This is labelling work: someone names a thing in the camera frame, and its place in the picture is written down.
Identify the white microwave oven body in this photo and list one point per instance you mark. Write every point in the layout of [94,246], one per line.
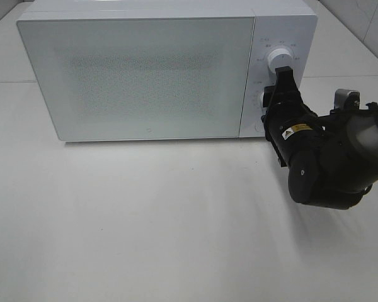
[289,24]

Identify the white microwave door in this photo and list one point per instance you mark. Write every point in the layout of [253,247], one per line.
[111,80]

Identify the white upper power knob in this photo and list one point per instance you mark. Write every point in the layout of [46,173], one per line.
[280,57]

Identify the round door release button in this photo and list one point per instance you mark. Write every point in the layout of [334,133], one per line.
[259,127]

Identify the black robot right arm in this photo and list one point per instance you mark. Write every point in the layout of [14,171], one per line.
[332,159]

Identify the white timer knob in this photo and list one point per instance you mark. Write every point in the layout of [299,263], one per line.
[266,96]

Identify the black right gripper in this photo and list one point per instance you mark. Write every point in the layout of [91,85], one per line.
[283,126]

